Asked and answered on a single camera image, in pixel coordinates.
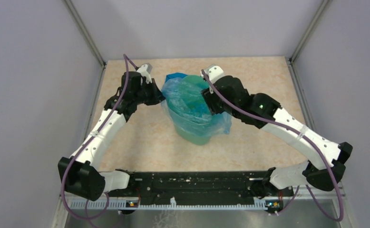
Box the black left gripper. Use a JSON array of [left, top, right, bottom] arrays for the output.
[[133, 78, 166, 105]]

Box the light blue translucent plastic bag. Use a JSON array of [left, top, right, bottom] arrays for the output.
[[161, 75, 232, 137]]

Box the green plastic trash bin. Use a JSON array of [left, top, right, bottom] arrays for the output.
[[168, 75, 212, 145]]

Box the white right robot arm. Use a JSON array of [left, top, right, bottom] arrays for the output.
[[201, 75, 352, 196]]

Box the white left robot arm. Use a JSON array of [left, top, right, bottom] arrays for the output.
[[58, 70, 164, 201]]

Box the dark blue crumpled bag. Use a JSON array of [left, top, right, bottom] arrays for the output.
[[165, 72, 188, 83]]

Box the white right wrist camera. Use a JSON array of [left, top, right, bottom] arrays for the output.
[[200, 64, 225, 84]]

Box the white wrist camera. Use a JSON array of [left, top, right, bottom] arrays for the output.
[[200, 64, 225, 84], [136, 63, 152, 84]]

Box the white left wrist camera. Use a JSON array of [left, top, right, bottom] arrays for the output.
[[136, 63, 152, 84]]

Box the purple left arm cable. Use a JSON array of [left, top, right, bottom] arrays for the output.
[[60, 54, 139, 228]]

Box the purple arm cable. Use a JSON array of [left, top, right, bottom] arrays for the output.
[[60, 54, 139, 228], [201, 69, 344, 222]]

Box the right aluminium frame post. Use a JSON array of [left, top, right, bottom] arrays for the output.
[[289, 0, 332, 65]]

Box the aluminium frame post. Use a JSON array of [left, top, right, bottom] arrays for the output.
[[62, 0, 106, 68], [289, 0, 332, 65]]

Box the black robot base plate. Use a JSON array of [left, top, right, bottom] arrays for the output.
[[108, 171, 294, 206]]

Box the left aluminium frame post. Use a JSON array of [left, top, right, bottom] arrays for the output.
[[62, 0, 106, 68]]

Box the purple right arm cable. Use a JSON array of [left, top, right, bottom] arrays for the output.
[[201, 69, 344, 222]]

